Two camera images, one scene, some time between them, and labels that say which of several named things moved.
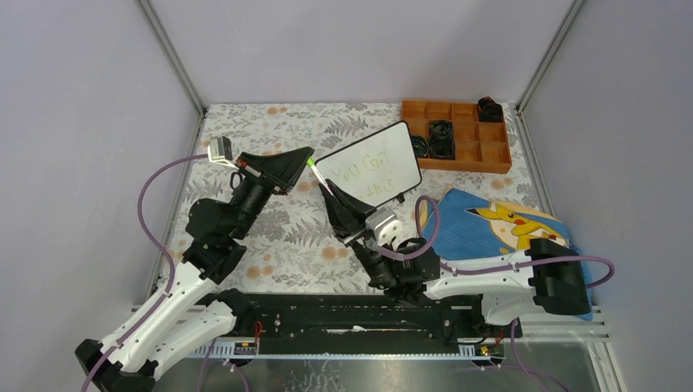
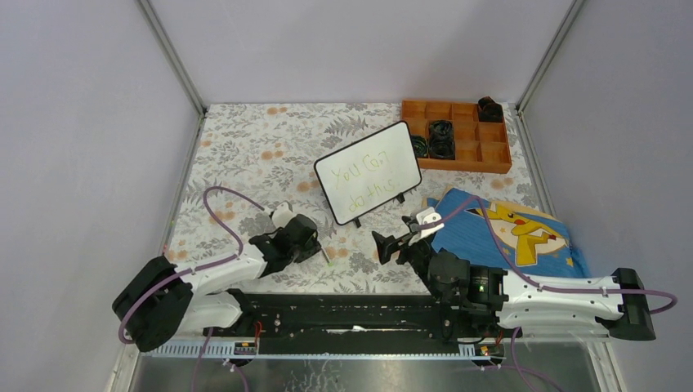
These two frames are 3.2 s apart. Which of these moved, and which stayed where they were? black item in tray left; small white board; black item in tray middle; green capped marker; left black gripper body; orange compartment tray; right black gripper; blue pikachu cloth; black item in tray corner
Moved: left black gripper body; right black gripper; green capped marker
Stayed: orange compartment tray; black item in tray left; blue pikachu cloth; small white board; black item in tray middle; black item in tray corner
